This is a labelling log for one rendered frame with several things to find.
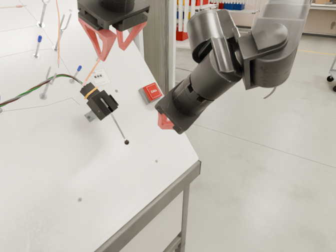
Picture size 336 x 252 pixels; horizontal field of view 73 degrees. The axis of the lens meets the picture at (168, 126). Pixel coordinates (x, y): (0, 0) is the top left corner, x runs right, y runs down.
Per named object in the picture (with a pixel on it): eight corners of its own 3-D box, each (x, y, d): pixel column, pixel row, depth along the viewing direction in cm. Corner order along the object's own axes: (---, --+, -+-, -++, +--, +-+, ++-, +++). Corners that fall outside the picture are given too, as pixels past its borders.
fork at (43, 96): (49, 98, 56) (60, 72, 45) (42, 101, 55) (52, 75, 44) (43, 91, 56) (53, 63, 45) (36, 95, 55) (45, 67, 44)
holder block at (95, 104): (100, 121, 57) (106, 116, 54) (85, 103, 56) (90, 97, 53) (112, 112, 59) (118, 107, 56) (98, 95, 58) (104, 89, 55)
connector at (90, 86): (93, 105, 56) (96, 102, 54) (78, 91, 55) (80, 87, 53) (101, 98, 58) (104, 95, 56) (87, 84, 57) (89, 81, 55)
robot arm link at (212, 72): (219, 72, 27) (252, 81, 30) (209, 30, 30) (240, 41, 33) (189, 100, 33) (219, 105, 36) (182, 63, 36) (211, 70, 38)
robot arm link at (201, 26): (293, 40, 25) (284, 79, 33) (264, -26, 30) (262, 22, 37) (191, 72, 28) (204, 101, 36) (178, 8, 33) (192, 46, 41)
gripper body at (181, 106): (151, 108, 37) (173, 83, 31) (183, 81, 43) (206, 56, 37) (178, 136, 37) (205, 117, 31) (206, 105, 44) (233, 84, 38)
